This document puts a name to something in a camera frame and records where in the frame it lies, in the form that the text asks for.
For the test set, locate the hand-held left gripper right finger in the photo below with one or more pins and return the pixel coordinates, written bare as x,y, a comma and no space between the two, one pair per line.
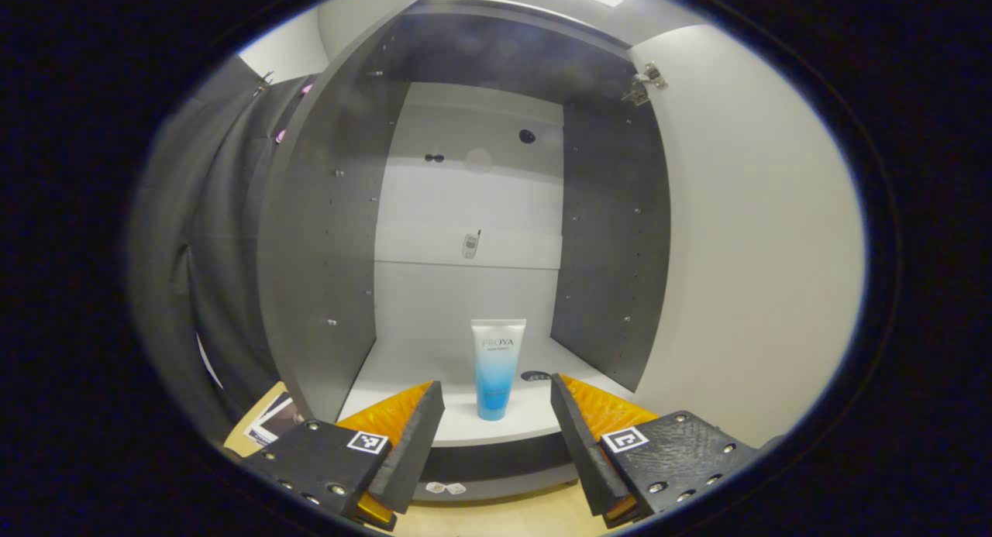
581,444

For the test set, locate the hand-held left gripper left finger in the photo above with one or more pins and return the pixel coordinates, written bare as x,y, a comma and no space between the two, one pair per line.
415,444

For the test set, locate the white and blue bottle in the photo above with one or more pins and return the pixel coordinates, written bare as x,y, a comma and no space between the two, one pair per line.
497,366

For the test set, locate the dark grey cabinet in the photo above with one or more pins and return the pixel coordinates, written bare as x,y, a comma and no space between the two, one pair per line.
325,250

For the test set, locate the grey cabinet door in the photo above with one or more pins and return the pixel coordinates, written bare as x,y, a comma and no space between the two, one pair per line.
752,250

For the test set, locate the white cabinet shelf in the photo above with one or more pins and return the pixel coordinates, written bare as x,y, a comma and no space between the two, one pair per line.
403,366

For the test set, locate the metal cabinet hinge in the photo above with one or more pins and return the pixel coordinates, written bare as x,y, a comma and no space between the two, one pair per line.
643,84

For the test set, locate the black backdrop cloth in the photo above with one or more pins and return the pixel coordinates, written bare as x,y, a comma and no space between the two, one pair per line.
217,250

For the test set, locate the black binder clip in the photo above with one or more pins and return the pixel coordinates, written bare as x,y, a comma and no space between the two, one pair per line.
264,81

